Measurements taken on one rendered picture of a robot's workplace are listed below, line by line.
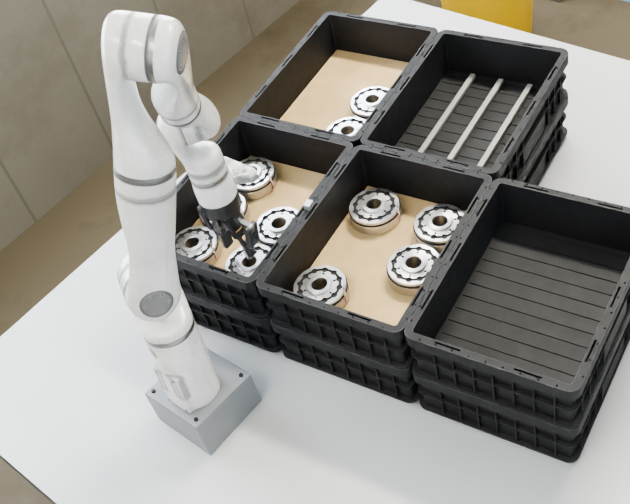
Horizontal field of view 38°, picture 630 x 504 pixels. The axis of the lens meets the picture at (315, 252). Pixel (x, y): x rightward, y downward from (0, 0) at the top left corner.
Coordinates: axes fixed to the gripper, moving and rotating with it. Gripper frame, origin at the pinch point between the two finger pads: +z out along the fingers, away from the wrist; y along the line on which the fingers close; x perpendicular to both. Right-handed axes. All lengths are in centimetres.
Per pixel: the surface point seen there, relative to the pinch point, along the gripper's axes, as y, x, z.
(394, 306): 31.5, 6.3, 6.9
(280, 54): -132, 138, 90
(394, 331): 40.3, -3.8, -3.2
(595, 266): 58, 32, 8
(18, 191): -153, 23, 73
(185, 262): -3.4, -10.1, -3.6
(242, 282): 9.7, -8.4, -3.4
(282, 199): -5.8, 18.3, 6.7
